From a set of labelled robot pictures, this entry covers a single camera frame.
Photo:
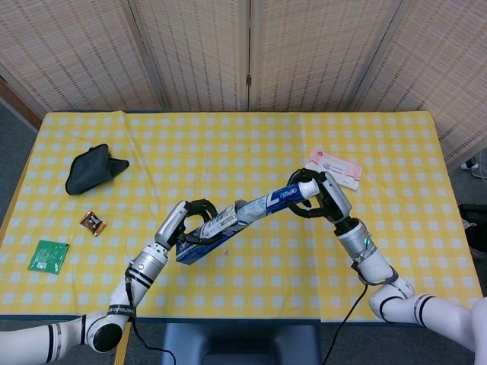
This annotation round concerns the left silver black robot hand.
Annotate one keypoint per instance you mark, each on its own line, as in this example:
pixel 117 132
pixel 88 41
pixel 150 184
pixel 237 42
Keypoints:
pixel 171 224

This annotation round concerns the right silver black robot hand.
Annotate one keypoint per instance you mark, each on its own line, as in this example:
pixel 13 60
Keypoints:
pixel 338 199

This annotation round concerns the blue Crest toothpaste box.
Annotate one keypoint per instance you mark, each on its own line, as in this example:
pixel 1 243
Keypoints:
pixel 217 228

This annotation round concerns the blue white Crest toothpaste tube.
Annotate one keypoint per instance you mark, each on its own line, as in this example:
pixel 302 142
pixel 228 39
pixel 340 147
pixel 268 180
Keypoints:
pixel 285 195

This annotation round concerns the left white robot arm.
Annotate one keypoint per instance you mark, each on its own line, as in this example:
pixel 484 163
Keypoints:
pixel 146 264

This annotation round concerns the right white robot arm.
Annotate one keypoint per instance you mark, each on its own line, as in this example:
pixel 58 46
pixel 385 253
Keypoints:
pixel 369 258

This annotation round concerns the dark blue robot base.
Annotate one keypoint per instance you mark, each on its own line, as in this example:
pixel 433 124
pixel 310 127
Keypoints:
pixel 243 342

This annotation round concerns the pink white wet wipes pack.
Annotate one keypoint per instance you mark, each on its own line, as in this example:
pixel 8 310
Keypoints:
pixel 342 165

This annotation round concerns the brown orange snack packet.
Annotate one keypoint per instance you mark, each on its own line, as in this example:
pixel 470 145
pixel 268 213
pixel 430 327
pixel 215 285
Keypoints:
pixel 92 223

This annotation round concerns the dark green folded cloth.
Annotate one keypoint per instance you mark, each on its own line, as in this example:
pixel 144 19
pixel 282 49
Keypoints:
pixel 89 171

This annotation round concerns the yellow white checked tablecloth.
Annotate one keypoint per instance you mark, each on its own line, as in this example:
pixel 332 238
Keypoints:
pixel 243 152

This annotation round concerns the green sachet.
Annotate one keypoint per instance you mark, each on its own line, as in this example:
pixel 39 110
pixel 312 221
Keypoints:
pixel 47 256

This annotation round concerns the black bag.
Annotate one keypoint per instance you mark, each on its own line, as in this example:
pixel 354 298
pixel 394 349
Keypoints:
pixel 475 232

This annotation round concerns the woven bamboo screen panel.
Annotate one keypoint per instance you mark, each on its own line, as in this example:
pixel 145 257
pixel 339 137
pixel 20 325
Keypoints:
pixel 76 53
pixel 316 53
pixel 437 76
pixel 198 53

